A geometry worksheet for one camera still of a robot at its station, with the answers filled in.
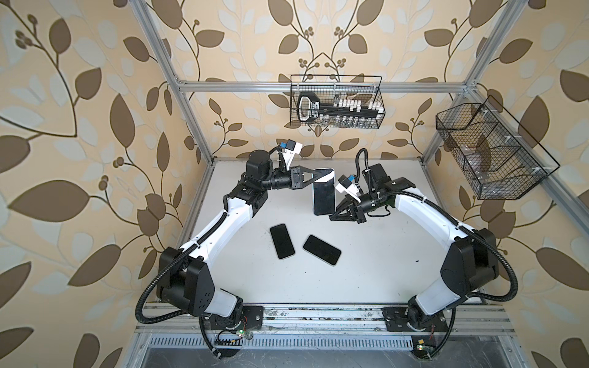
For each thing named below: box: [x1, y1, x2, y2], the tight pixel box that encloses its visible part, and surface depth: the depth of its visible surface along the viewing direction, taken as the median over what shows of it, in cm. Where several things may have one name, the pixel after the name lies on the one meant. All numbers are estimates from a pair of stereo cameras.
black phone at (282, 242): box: [269, 223, 296, 260], surface depth 94 cm
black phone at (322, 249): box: [302, 234, 342, 266], surface depth 93 cm
